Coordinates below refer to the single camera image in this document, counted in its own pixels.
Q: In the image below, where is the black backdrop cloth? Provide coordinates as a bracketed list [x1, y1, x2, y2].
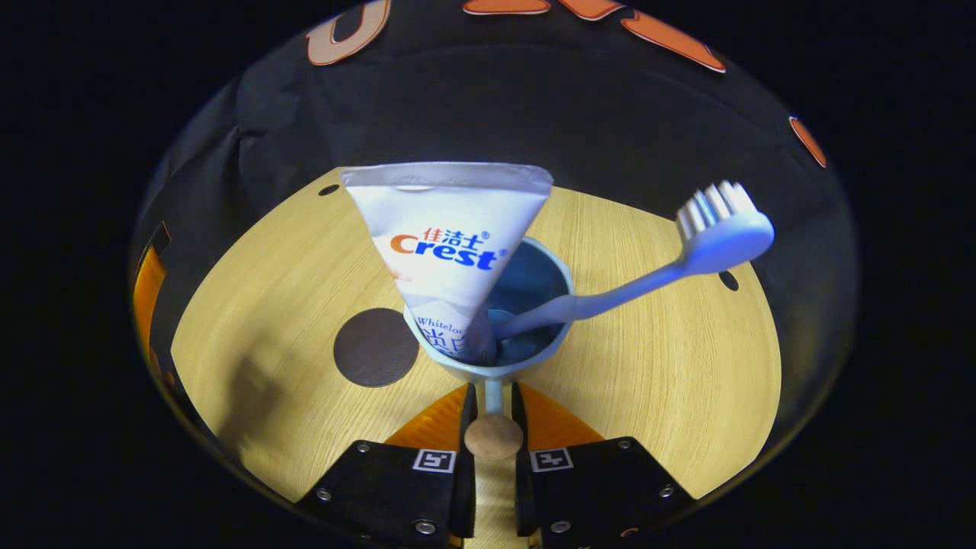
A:
[130, 0, 859, 458]

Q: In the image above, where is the dark round coaster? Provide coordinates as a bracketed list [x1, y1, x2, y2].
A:
[333, 307, 420, 388]

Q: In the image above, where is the wooden desktop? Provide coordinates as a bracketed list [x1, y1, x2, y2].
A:
[169, 166, 782, 549]

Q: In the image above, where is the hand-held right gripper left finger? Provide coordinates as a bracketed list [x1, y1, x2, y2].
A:
[296, 383, 478, 549]

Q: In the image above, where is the white toothpaste tube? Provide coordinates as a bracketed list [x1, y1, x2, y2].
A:
[339, 162, 554, 363]

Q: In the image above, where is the light blue cup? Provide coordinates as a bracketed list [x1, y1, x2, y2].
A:
[403, 236, 574, 461]

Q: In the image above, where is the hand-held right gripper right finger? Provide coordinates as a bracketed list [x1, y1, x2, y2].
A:
[511, 383, 696, 549]

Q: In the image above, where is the white toothbrush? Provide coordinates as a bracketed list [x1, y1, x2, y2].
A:
[492, 181, 775, 342]

